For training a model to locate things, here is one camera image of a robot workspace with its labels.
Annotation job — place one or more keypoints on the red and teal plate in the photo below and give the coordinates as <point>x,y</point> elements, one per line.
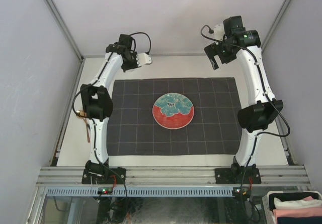
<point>173,111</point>

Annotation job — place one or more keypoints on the white laundry basket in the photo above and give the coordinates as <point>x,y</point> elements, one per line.
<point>298,205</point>

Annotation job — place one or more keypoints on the dark grey checked cloth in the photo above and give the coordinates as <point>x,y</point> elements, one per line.
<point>213,130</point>

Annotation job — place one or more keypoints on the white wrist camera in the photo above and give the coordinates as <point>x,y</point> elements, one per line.
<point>143,59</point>
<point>219,32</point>

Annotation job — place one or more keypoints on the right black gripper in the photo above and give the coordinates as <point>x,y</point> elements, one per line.
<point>214,50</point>

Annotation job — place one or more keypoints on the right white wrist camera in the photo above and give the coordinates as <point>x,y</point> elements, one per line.
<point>219,32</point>

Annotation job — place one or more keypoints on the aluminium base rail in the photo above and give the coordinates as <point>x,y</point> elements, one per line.
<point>175,176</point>

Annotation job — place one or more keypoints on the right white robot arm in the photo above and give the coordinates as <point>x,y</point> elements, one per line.
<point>232,41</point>

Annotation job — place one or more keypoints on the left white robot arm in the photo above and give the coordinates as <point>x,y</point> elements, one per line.
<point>122,46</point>

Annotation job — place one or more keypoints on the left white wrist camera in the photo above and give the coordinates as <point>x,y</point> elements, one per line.
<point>143,59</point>

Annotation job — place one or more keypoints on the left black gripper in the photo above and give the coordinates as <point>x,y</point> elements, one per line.
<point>125,68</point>

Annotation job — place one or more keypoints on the gold fork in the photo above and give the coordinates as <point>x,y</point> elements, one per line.
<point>87,130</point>

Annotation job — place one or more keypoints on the blue slotted cable duct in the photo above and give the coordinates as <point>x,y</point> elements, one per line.
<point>141,191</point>

